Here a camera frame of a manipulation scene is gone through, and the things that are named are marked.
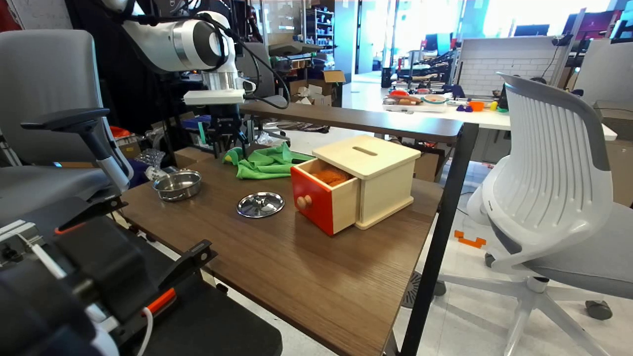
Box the orange plastic clip on floor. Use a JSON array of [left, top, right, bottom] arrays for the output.
[[453, 230, 486, 249]]

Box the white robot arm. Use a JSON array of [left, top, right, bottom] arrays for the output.
[[96, 0, 257, 154]]

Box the grey office chair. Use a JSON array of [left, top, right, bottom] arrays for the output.
[[0, 30, 132, 224]]

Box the white mesh office chair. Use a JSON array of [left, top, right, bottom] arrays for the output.
[[451, 75, 633, 356]]

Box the green cloth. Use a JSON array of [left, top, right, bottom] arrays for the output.
[[223, 145, 310, 180]]

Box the silver pot lid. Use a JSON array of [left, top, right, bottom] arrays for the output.
[[235, 192, 284, 220]]

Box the red wooden drawer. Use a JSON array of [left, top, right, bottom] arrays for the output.
[[290, 158, 360, 236]]

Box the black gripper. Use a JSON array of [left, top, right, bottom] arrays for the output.
[[207, 105, 255, 158]]

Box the wooden box with slot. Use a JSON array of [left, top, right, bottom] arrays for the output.
[[314, 137, 421, 230]]

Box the white back table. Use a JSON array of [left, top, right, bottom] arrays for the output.
[[342, 85, 619, 145]]

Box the silver pot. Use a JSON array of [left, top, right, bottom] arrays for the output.
[[144, 166, 201, 202]]

